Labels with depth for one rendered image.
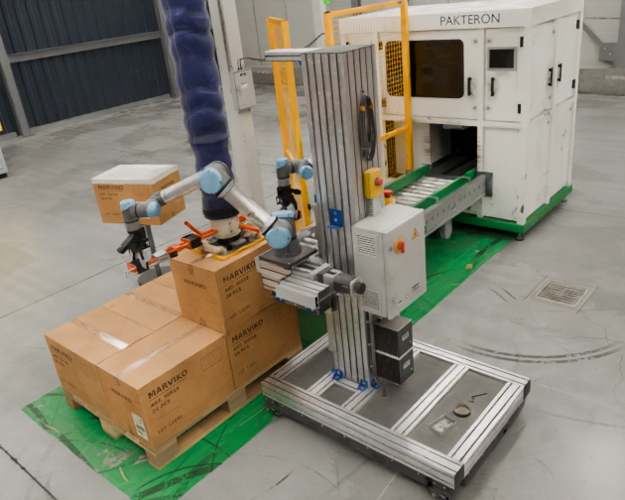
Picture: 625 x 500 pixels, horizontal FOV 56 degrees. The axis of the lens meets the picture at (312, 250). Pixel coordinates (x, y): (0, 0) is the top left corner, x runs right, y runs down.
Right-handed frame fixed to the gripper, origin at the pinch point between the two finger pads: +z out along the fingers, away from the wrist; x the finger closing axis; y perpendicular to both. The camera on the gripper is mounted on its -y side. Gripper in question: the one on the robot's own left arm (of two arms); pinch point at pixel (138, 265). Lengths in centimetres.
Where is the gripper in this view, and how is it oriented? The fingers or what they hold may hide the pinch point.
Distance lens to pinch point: 322.7
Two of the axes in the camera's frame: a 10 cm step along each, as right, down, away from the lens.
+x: -7.5, -2.0, 6.3
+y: 6.6, -3.7, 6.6
